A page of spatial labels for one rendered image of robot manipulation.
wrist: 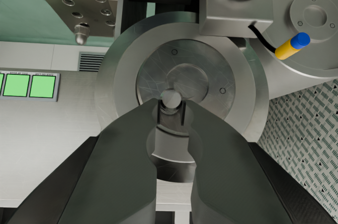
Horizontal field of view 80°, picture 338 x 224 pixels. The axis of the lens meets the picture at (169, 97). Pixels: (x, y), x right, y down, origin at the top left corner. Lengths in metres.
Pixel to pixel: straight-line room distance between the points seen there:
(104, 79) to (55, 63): 3.16
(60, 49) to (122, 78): 3.22
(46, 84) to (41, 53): 2.91
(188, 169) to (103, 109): 0.08
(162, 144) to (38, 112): 0.44
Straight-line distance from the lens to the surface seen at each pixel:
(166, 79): 0.16
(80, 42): 0.56
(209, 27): 0.17
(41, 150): 0.56
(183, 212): 0.53
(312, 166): 0.32
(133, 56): 0.17
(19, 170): 0.59
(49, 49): 3.44
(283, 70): 0.21
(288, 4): 0.24
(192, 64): 0.16
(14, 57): 3.65
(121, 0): 0.21
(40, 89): 0.57
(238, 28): 0.17
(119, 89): 0.16
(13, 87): 0.60
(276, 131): 0.39
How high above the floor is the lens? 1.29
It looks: 11 degrees down
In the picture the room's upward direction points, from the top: 178 degrees counter-clockwise
